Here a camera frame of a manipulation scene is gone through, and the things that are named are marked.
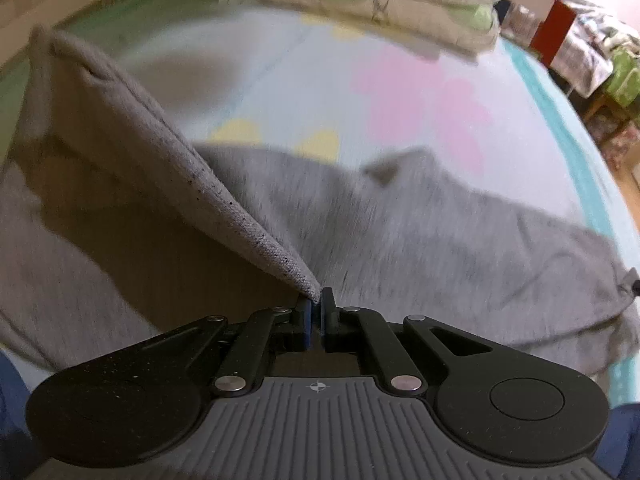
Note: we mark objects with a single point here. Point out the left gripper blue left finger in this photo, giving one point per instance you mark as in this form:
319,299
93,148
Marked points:
253,347

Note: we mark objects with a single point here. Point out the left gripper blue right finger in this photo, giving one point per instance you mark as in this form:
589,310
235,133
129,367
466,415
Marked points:
365,335

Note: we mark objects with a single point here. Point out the grey speckled pants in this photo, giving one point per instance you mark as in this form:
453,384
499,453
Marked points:
115,228

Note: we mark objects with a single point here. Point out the blue trouser leg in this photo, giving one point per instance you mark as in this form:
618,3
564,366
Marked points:
19,455

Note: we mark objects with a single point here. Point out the pastel patterned bed sheet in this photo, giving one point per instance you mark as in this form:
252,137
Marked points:
344,94

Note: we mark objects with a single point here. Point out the floral bag under stool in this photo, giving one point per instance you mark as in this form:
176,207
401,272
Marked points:
615,136

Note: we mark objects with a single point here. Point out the brown wooden stool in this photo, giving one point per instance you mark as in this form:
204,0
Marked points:
600,103

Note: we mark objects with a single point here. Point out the green floral storage bag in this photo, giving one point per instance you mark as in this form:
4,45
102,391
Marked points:
623,85

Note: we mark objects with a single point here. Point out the plaid blanket pile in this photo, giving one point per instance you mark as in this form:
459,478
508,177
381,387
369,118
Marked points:
584,58

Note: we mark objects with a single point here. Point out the red wooden post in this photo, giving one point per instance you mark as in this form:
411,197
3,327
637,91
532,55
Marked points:
551,32

